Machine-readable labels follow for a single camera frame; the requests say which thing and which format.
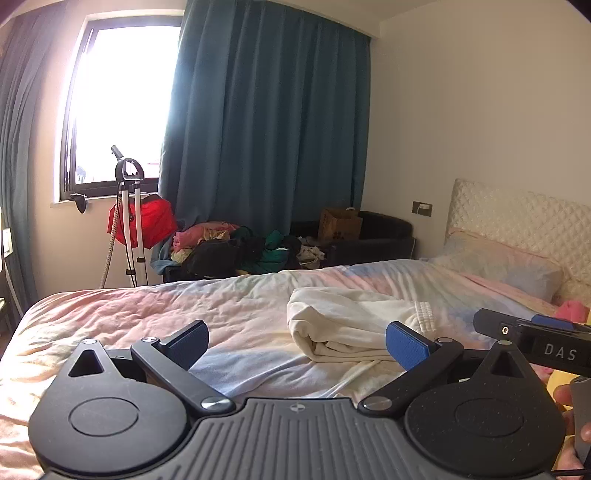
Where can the wide teal curtain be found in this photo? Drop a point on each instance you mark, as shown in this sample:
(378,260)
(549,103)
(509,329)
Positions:
(268,115)

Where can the black garment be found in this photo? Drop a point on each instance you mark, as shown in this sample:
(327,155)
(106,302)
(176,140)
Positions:
(217,256)

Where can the narrow teal curtain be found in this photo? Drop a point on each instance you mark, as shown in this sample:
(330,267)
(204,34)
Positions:
(23,138)

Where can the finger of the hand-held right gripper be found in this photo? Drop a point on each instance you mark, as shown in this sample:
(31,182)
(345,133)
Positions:
(494,323)
(551,321)

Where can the black sofa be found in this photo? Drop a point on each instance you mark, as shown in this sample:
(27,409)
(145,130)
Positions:
(383,240)

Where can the red bag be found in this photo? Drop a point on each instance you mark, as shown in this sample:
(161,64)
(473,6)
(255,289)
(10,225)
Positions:
(157,221)

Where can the white patterned cloth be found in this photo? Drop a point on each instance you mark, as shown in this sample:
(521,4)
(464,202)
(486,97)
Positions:
(309,256)

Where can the cream pants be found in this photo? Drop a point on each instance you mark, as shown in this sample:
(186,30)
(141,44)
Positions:
(351,318)

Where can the bed with pastel duvet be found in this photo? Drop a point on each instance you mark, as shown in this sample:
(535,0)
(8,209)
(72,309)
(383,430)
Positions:
(184,304)

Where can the brown wall socket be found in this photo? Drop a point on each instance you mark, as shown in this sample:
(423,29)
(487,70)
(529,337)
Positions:
(422,208)

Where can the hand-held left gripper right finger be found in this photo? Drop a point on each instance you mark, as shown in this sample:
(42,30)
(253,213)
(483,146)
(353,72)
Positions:
(408,346)

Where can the cardboard box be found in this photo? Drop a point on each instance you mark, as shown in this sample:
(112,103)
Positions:
(340,225)

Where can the cream quilted headboard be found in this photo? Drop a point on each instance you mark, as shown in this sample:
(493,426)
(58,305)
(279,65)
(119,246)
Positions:
(517,212)

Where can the green garment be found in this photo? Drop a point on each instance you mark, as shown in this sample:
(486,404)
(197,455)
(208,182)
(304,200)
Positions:
(272,254)

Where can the pastel pillow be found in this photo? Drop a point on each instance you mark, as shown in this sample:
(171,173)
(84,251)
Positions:
(503,263)

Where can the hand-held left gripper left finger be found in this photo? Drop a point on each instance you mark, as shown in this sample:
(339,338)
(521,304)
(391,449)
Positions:
(187,344)

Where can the white garment steamer stand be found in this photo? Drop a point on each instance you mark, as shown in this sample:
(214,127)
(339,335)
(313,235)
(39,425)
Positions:
(124,217)

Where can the dark framed window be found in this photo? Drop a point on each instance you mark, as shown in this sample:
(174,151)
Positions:
(120,106)

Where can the person's right hand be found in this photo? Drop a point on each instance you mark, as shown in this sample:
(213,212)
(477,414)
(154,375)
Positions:
(561,396)

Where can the pink cloth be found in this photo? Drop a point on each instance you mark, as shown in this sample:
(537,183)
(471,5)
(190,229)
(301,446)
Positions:
(575,310)

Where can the pink garment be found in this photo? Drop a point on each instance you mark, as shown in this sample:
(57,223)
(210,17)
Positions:
(196,235)

